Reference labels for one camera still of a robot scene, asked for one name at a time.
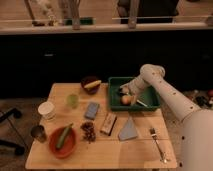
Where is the white paper cup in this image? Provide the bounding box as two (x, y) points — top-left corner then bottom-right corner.
(38, 101), (55, 120)

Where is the wooden table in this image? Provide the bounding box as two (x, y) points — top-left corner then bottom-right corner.
(25, 83), (177, 169)

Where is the orange bowl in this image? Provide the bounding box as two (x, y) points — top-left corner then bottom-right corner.
(49, 127), (77, 159)

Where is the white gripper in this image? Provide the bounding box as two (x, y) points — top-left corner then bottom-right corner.
(126, 76), (148, 106)

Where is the metal fork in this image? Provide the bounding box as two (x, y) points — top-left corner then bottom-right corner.
(149, 128), (170, 164)

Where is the green cucumber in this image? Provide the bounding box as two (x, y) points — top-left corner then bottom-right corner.
(56, 123), (73, 149)

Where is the blue sponge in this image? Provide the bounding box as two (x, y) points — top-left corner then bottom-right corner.
(84, 102), (99, 120)

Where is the metal cup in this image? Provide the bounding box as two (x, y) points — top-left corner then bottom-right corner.
(31, 125), (47, 143)

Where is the green plastic tray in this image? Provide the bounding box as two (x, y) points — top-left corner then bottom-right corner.
(108, 77), (160, 111)

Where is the dark grape bunch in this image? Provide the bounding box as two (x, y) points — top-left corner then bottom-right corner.
(81, 122), (96, 142)

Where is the blue folded cloth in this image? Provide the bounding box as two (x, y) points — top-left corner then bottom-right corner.
(118, 118), (138, 141)

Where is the yellow banana piece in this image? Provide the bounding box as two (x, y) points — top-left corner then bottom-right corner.
(84, 80), (102, 89)

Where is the black office chair base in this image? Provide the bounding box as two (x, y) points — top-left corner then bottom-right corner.
(0, 107), (26, 156)

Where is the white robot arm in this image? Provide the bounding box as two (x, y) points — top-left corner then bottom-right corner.
(124, 64), (213, 171)

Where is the green translucent cup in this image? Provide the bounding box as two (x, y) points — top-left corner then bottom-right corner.
(67, 94), (78, 108)

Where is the dark brown bowl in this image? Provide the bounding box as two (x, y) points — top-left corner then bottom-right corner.
(81, 76), (101, 95)

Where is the white spoon in tray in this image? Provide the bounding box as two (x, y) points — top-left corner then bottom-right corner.
(119, 87), (148, 108)

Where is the orange apple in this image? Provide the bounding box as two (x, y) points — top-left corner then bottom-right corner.
(121, 95), (131, 105)

